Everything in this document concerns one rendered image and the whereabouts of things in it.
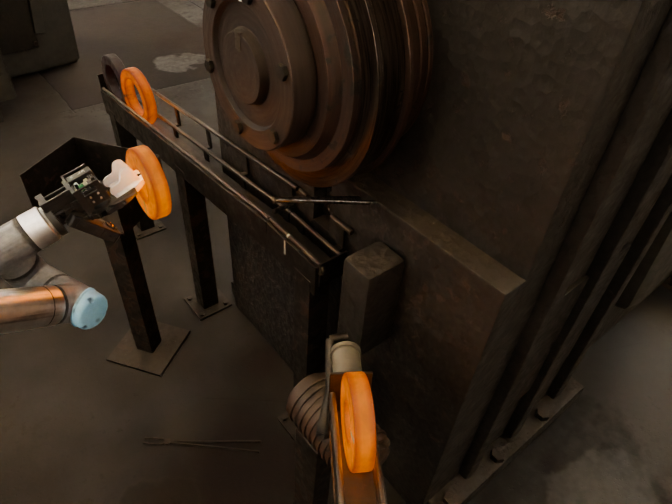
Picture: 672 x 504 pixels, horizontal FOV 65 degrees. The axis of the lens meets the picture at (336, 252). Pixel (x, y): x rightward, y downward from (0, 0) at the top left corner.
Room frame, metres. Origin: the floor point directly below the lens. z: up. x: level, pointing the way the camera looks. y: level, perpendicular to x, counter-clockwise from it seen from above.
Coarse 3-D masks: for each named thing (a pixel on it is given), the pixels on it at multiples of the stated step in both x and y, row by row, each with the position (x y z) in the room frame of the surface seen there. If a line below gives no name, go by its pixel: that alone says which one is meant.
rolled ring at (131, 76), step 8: (128, 72) 1.58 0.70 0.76; (136, 72) 1.58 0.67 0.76; (120, 80) 1.64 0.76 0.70; (128, 80) 1.62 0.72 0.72; (136, 80) 1.55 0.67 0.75; (144, 80) 1.56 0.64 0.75; (128, 88) 1.63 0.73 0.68; (144, 88) 1.54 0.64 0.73; (128, 96) 1.62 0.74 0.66; (136, 96) 1.64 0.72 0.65; (144, 96) 1.52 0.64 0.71; (152, 96) 1.54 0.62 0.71; (128, 104) 1.62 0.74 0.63; (136, 104) 1.62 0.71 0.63; (144, 104) 1.53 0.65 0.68; (152, 104) 1.53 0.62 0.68; (144, 112) 1.53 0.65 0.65; (152, 112) 1.53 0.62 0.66; (152, 120) 1.54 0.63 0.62
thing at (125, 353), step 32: (64, 160) 1.18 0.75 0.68; (96, 160) 1.22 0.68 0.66; (160, 160) 1.17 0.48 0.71; (32, 192) 1.05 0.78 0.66; (128, 224) 1.00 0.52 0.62; (128, 256) 1.08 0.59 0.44; (128, 288) 1.07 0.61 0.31; (128, 320) 1.08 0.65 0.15; (128, 352) 1.06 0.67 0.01; (160, 352) 1.07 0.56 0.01
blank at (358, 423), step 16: (352, 384) 0.47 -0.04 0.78; (368, 384) 0.48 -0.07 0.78; (352, 400) 0.45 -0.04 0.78; (368, 400) 0.45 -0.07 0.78; (352, 416) 0.43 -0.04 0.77; (368, 416) 0.42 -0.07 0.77; (352, 432) 0.41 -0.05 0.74; (368, 432) 0.41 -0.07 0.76; (352, 448) 0.40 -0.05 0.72; (368, 448) 0.39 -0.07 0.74; (352, 464) 0.39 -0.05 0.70; (368, 464) 0.38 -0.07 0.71
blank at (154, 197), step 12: (132, 156) 0.91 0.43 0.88; (144, 156) 0.89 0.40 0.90; (132, 168) 0.92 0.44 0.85; (144, 168) 0.86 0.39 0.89; (156, 168) 0.87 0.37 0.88; (144, 180) 0.87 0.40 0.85; (156, 180) 0.85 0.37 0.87; (144, 192) 0.91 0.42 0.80; (156, 192) 0.84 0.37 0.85; (168, 192) 0.85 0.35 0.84; (144, 204) 0.89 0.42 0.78; (156, 204) 0.84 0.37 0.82; (168, 204) 0.85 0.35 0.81; (156, 216) 0.84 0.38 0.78
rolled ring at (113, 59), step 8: (104, 56) 1.74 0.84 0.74; (112, 56) 1.72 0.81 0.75; (104, 64) 1.75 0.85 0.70; (112, 64) 1.69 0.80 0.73; (120, 64) 1.70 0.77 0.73; (104, 72) 1.77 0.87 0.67; (112, 72) 1.78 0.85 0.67; (120, 72) 1.67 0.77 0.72; (112, 80) 1.77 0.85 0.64; (112, 88) 1.76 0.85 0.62; (120, 88) 1.67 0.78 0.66; (120, 96) 1.74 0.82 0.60
